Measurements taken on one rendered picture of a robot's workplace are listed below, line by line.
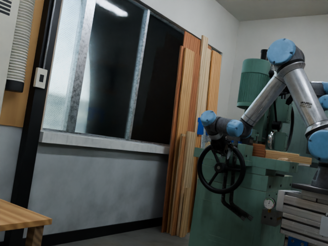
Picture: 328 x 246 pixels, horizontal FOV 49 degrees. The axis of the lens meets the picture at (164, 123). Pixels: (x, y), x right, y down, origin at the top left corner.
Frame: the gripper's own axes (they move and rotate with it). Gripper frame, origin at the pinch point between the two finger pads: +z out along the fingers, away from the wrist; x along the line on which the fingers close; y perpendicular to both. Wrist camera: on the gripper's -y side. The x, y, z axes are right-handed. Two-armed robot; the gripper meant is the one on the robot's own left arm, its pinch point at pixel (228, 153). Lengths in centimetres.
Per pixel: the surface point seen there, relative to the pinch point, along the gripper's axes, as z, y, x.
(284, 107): 31, -59, 11
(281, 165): 21.8, -10.0, 22.1
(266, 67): 3, -67, 3
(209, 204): 37.1, 16.0, -18.5
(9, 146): -23, 31, -139
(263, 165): 22.6, -8.7, 11.8
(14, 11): -88, -20, -109
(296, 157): 32.4, -22.3, 25.7
